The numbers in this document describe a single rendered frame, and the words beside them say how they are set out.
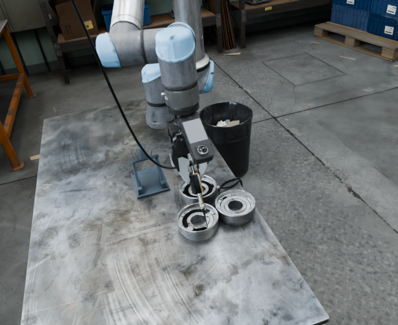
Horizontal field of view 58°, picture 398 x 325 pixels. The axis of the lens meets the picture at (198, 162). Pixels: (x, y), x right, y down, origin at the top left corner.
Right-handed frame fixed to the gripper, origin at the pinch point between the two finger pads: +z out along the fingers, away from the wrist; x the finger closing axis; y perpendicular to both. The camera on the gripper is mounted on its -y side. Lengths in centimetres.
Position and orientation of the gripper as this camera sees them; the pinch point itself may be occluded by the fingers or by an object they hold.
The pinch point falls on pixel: (194, 179)
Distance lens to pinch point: 87.9
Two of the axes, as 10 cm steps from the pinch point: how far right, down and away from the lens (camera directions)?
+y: -3.1, -5.3, 7.9
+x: -9.5, 2.5, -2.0
